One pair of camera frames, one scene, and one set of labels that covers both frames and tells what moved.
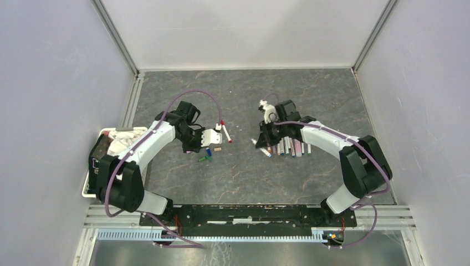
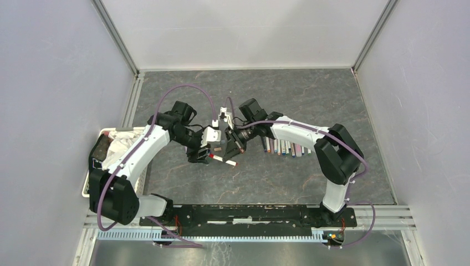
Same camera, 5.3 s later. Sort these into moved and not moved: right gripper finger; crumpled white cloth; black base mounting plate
Moved: right gripper finger
Not moved: black base mounting plate; crumpled white cloth
